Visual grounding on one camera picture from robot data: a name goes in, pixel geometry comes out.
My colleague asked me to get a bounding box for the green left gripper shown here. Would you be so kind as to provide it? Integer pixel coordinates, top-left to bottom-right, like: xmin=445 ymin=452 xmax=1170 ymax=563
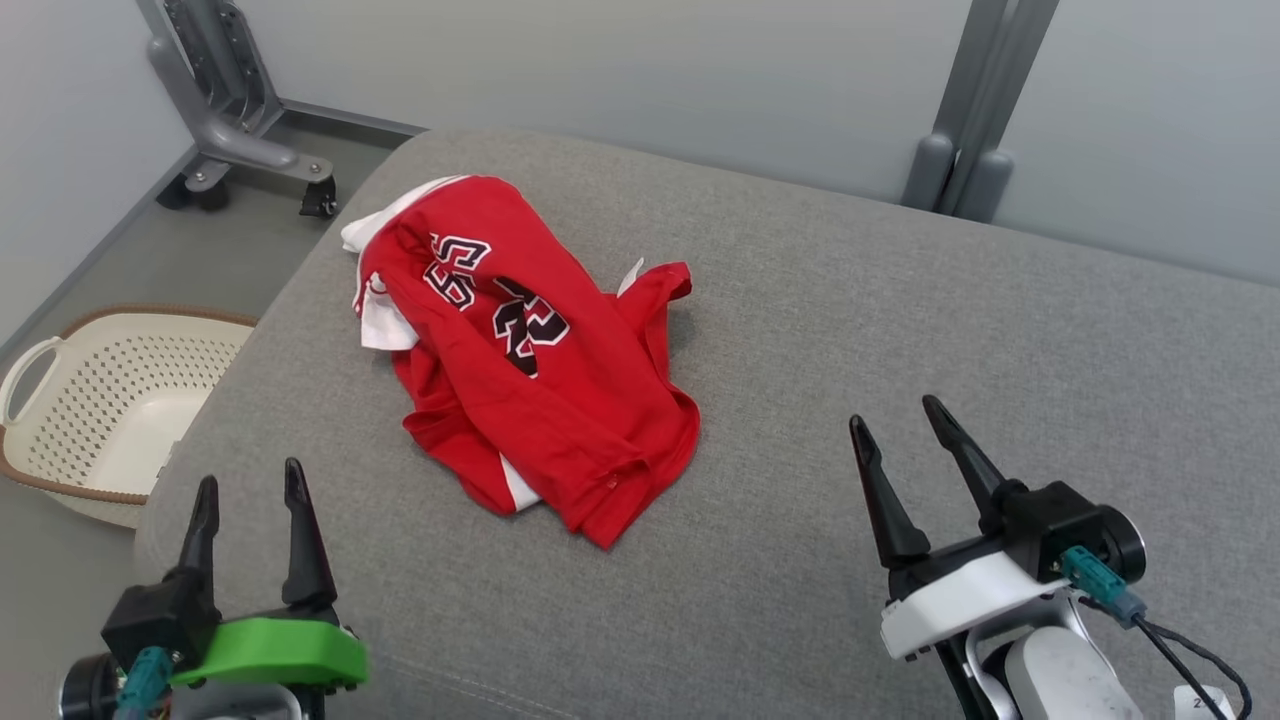
xmin=165 ymin=458 xmax=370 ymax=694

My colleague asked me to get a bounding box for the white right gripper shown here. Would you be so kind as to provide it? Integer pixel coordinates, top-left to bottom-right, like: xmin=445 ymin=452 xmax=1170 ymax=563
xmin=850 ymin=395 xmax=1071 ymax=663

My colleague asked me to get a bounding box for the red basketball jersey number 23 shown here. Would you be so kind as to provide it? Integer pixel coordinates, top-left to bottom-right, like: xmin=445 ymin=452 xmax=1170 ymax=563
xmin=340 ymin=175 xmax=696 ymax=431

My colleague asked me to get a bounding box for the cream perforated laundry basket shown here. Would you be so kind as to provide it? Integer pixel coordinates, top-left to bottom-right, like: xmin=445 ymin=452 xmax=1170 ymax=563
xmin=0 ymin=305 xmax=259 ymax=529

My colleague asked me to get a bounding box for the grey metal stand with castors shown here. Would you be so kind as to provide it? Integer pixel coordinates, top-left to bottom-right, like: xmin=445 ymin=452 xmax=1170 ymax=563
xmin=135 ymin=0 xmax=339 ymax=219

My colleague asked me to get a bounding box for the left cable with teal plug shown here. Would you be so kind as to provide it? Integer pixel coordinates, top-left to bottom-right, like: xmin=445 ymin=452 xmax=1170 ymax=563
xmin=113 ymin=645 xmax=174 ymax=720

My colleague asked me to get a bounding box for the cable with teal plug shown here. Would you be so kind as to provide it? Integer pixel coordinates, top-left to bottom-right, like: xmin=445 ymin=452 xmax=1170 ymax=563
xmin=113 ymin=645 xmax=174 ymax=720
xmin=1060 ymin=545 xmax=1253 ymax=720

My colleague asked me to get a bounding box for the right cable with teal plug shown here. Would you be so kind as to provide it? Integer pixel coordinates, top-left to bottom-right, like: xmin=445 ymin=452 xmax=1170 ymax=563
xmin=1060 ymin=545 xmax=1253 ymax=720

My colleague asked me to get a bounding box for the white cable label tag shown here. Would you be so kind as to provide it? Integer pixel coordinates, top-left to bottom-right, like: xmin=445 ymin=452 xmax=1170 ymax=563
xmin=1172 ymin=685 xmax=1236 ymax=720

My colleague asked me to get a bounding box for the grey vertical partition post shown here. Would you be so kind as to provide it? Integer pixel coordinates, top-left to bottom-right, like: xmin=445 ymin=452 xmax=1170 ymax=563
xmin=900 ymin=0 xmax=1061 ymax=223

